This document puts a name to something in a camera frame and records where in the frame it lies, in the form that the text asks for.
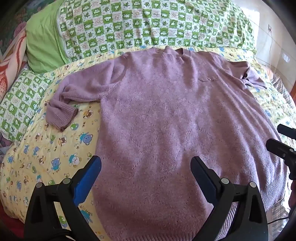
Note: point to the purple knitted sweater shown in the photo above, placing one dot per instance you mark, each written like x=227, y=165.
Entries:
x=166, y=115

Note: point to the yellow bear print blanket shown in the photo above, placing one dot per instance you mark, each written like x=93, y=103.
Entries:
x=34, y=150

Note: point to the green checkered frog print quilt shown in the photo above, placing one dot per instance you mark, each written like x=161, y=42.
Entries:
x=138, y=23

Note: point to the green checkered frog print pillow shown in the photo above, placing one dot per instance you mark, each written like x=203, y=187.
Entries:
x=20, y=102

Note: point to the red floral blanket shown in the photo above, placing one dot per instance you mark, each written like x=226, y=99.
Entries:
x=9, y=69

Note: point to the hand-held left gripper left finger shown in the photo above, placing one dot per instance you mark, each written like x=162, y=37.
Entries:
x=89, y=176

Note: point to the plaid bedsheet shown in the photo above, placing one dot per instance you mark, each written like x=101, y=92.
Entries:
x=285, y=92

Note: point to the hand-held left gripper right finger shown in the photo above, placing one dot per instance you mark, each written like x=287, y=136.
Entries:
x=203, y=178

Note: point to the white wall switch plate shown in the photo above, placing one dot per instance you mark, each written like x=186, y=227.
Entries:
x=286, y=57

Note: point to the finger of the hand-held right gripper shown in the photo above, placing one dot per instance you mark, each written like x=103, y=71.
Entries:
x=281, y=149
x=288, y=131

